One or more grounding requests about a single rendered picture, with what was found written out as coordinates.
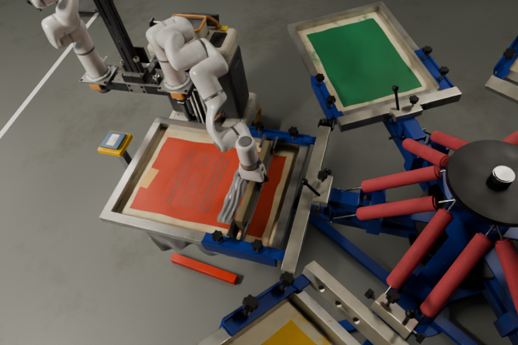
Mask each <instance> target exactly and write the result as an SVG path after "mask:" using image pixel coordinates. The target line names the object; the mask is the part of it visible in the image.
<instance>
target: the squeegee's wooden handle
mask: <svg viewBox="0 0 518 345"><path fill-rule="evenodd" d="M270 155H271V141H268V140H264V143H263V146H262V147H261V151H260V154H259V158H260V160H261V161H263V164H264V167H265V169H266V166H267V162H268V160H269V157H270ZM257 191H258V188H257V182H255V181H251V180H250V182H249V183H248V186H247V190H246V192H245V194H244V198H243V200H242V203H241V205H240V209H239V211H238V214H237V218H236V219H235V223H236V224H237V228H238V229H241V230H243V229H244V226H245V223H246V222H247V221H248V218H249V215H250V213H251V209H252V206H253V204H254V201H255V198H256V195H257Z"/></svg>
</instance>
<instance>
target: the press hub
mask: <svg viewBox="0 0 518 345"><path fill-rule="evenodd" d="M446 184H447V186H448V188H449V191H450V192H451V194H452V197H451V199H455V200H456V202H457V203H456V204H455V205H454V207H453V208H452V209H451V210H450V211H449V212H450V213H451V214H453V216H452V217H454V219H453V220H452V222H451V223H450V224H449V225H448V226H447V228H446V229H445V230H444V232H443V233H442V235H441V236H440V237H439V238H438V239H437V241H436V242H435V244H434V245H433V246H432V248H431V249H430V250H429V251H428V252H427V254H426V255H425V257H424V258H423V259H422V261H421V262H420V264H419V265H418V266H417V267H416V268H415V271H414V274H415V275H416V276H417V275H418V274H419V273H420V271H421V270H422V269H423V268H424V266H425V265H426V264H427V263H428V262H429V261H430V260H431V258H432V257H433V256H434V255H435V253H436V252H437V251H438V250H439V248H440V247H441V246H442V245H443V243H444V242H445V241H446V240H447V239H448V238H449V237H451V238H452V239H453V240H455V241H456V242H457V243H458V244H460V245H462V246H464V247H466V246H467V245H468V243H469V242H470V240H471V239H472V238H473V237H474V236H475V235H476V233H482V234H483V235H486V233H487V232H488V230H489V229H490V228H491V226H492V225H493V224H494V225H497V226H499V227H500V230H501V233H502V235H504V234H505V233H506V232H507V230H508V229H509V228H510V227H518V146H517V145H514V144H512V143H508V142H503V141H498V140H479V141H475V142H470V143H467V144H465V145H464V146H461V147H460V148H458V149H457V150H456V151H455V152H454V153H453V154H452V155H451V157H450V159H449V161H448V163H447V166H446ZM425 196H436V197H438V199H439V201H443V200H447V198H446V197H445V195H444V193H443V192H442V190H441V189H440V187H439V185H438V184H437V183H436V184H435V185H433V186H430V187H429V188H428V189H427V190H426V191H425V192H424V193H423V194H422V195H421V196H420V197H425ZM420 197H419V198H420ZM427 224H428V223H424V222H419V221H414V222H413V226H414V230H415V234H411V233H410V234H409V243H410V246H411V245H412V244H413V243H414V242H415V240H416V239H417V238H418V236H419V235H420V233H421V232H422V231H423V230H424V229H425V227H426V226H427ZM487 237H488V238H489V239H491V240H492V241H491V243H492V245H491V246H490V247H492V246H495V245H494V243H495V242H496V240H497V239H500V235H499V233H498V230H497V228H496V226H495V228H494V229H493V230H492V232H491V233H490V234H489V235H488V236H487ZM494 279H495V276H494V275H493V273H492V271H491V269H490V268H489V267H488V265H487V263H486V261H485V260H484V259H483V257H482V258H481V259H480V260H479V262H478V263H477V264H476V265H475V266H474V268H473V269H472V270H471V272H470V273H469V275H468V276H467V277H466V278H465V279H464V280H463V282H462V283H461V284H460V286H459V287H458V289H457V290H456V291H455V293H454V294H453V295H452V296H451V297H450V298H449V300H448V301H447V303H448V302H449V301H450V300H451V299H452V298H453V297H454V296H455V294H456V293H457V292H458V290H459V289H462V290H474V291H479V290H485V289H484V286H483V285H482V283H481V281H480V280H494ZM447 303H446V304H445V305H444V307H443V308H442V309H441V310H440V311H439V313H438V314H437V315H436V317H437V316H438V315H439V314H441V315H442V316H444V317H445V318H446V319H447V320H449V305H448V304H447ZM436 317H435V318H436ZM435 318H434V319H435ZM434 319H433V318H431V319H428V318H427V317H425V318H424V319H423V321H422V322H421V323H420V324H419V325H418V327H417V328H416V329H415V332H416V333H417V332H418V333H423V334H424V335H426V337H431V336H434V335H436V334H438V333H440V332H441V330H440V329H438V328H437V327H436V326H435V325H433V324H432V323H431V322H432V321H433V320H434Z"/></svg>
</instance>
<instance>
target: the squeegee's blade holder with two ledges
mask: <svg viewBox="0 0 518 345"><path fill-rule="evenodd" d="M272 159H273V155H270V157H269V160H268V162H267V166H266V175H267V173H268V170H269V168H270V165H271V161H272ZM263 186H264V183H262V188H261V189H260V190H258V191H257V195H256V198H255V201H254V204H253V206H252V209H251V213H250V215H249V218H248V222H249V225H250V224H251V220H252V218H253V215H254V211H255V209H256V206H257V203H258V200H259V198H260V195H261V191H262V189H263Z"/></svg>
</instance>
